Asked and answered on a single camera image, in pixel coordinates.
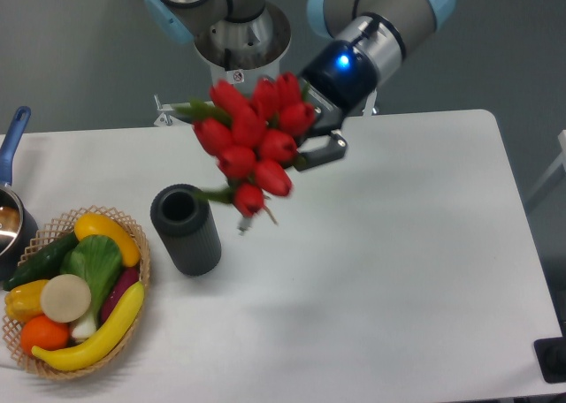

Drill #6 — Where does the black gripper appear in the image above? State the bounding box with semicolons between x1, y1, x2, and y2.
292;40;379;171

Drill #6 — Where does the red tulip bouquet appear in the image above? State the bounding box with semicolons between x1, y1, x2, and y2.
172;72;316;232

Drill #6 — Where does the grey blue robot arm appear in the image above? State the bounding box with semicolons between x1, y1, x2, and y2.
144;0;455;170

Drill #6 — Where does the dark grey ribbed vase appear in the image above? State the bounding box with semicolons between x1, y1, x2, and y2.
150;184;222;277

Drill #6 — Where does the purple sweet potato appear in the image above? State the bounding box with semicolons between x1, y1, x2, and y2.
100;267;139;323

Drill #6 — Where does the yellow squash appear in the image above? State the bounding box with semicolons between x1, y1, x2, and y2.
74;213;141;268

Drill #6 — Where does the green bok choy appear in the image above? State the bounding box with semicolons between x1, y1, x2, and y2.
59;235;122;343

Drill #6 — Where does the yellow banana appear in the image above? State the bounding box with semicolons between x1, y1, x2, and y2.
32;281;145;372

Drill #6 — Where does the black device at edge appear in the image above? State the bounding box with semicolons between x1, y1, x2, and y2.
533;337;565;384

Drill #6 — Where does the woven wicker basket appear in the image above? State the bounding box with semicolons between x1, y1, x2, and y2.
3;206;150;380

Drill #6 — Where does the beige round disc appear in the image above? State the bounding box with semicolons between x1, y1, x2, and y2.
40;274;91;323

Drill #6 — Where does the green cucumber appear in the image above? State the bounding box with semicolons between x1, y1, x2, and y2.
3;232;79;291

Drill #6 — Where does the yellow bell pepper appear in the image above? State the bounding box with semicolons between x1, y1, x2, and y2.
4;279;49;323

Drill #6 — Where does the orange fruit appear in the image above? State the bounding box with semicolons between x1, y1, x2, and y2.
20;315;70;356

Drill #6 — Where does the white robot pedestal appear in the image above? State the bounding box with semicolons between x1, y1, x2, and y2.
153;1;381;128

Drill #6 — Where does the white frame at right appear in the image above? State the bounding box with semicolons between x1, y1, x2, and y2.
524;130;565;213

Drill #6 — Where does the blue handled saucepan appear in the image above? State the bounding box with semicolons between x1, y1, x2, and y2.
1;106;38;281

